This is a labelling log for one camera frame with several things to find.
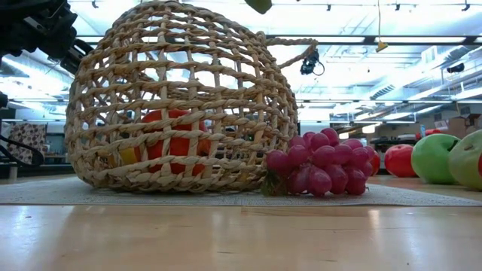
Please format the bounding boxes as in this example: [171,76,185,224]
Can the red apple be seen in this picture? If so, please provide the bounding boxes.
[383,144,418,178]
[368,150,382,177]

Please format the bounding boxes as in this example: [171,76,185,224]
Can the green pear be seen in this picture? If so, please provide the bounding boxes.
[447,129,482,191]

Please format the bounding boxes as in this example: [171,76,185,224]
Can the black cable loop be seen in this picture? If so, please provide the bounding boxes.
[0,134,45,167]

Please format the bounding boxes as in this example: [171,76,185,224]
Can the black ceiling beam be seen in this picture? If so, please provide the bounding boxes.
[77,34,482,47]

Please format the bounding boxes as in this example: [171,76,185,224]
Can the black metal table frame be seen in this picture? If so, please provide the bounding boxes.
[0,163,76,178]

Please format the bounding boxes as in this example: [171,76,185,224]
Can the black hanging cable bundle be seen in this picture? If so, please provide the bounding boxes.
[299,48,325,77]

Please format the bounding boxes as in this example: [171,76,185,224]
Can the yellow bell pepper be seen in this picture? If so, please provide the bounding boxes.
[108,145,139,167]

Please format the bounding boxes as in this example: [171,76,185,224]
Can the woven straw basket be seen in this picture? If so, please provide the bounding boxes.
[63,0,319,193]

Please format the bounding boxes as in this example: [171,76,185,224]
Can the green cucumber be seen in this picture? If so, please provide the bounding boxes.
[243,0,273,15]

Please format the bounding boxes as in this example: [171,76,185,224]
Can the green apple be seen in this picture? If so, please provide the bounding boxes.
[410,133,462,185]

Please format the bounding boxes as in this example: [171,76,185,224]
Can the grey woven placemat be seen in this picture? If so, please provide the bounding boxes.
[0,175,482,207]

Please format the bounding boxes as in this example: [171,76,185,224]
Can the red background object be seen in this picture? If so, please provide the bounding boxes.
[415,128,442,141]

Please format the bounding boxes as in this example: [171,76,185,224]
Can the purple grape bunch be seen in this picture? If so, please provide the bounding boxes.
[261,127,377,197]

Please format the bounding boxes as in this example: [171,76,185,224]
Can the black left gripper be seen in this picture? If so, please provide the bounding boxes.
[0,0,95,75]

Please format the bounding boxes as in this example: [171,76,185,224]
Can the yellow hanging power cord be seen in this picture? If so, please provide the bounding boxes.
[374,0,390,53]

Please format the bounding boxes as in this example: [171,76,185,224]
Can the orange red tomato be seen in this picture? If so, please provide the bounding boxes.
[139,108,212,177]

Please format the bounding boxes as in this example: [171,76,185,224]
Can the brown patterned box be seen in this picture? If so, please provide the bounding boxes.
[6,123,47,166]

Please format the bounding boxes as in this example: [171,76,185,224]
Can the cardboard box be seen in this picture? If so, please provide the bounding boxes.
[447,114,482,140]

